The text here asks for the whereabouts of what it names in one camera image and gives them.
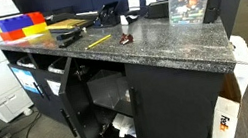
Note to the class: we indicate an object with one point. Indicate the black bin door blue label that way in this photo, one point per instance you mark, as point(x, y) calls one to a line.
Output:
point(34, 99)

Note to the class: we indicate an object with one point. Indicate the yellow pencil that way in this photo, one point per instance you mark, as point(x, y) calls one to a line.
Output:
point(98, 42)

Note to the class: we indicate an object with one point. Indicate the flat black paper tray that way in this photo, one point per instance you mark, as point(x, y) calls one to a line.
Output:
point(64, 16)

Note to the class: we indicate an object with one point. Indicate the clear acrylic box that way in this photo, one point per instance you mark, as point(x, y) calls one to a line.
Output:
point(105, 89)

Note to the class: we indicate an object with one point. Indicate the black box-shaped device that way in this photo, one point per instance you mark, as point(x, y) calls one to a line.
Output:
point(211, 7)

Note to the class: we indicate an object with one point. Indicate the yellow toy brick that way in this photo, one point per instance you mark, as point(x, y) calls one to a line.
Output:
point(35, 28)

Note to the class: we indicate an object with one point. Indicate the blue label sticker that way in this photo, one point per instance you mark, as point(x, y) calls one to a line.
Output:
point(25, 80)

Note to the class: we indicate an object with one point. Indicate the yellow padded envelope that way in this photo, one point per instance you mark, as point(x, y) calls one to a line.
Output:
point(66, 24)

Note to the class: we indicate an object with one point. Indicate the black tape dispenser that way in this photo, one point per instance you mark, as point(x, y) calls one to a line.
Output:
point(129, 18)

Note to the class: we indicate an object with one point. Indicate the granite-top black cabinet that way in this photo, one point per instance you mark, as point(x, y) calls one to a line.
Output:
point(166, 41)

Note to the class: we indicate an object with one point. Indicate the white-lined trash bin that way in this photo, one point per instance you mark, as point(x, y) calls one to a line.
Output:
point(57, 66)
point(25, 62)

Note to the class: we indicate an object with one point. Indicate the black stapler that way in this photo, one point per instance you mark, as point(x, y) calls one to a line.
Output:
point(69, 37)

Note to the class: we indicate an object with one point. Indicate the white FedEx cardboard box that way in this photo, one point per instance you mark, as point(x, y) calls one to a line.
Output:
point(228, 119)

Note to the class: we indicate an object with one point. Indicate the plain black cabinet door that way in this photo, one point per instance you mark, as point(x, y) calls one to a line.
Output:
point(174, 104)

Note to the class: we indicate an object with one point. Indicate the black cabinet door with hinges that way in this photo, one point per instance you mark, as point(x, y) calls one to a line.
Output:
point(82, 113)

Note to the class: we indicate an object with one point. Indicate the blue toy brick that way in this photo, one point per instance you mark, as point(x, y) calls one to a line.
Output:
point(15, 23)

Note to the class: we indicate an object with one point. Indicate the red toy brick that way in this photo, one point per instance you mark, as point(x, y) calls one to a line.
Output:
point(36, 17)

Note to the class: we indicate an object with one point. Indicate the orange toy brick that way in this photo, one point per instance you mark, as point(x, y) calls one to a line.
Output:
point(12, 35)

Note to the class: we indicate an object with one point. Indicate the crumpled white plastic bag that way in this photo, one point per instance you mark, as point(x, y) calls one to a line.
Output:
point(124, 125)

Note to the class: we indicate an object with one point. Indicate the dark red small clip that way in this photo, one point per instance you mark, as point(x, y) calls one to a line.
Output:
point(126, 38)

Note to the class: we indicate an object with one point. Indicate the black desk tray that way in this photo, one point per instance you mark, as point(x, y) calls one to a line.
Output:
point(157, 10)

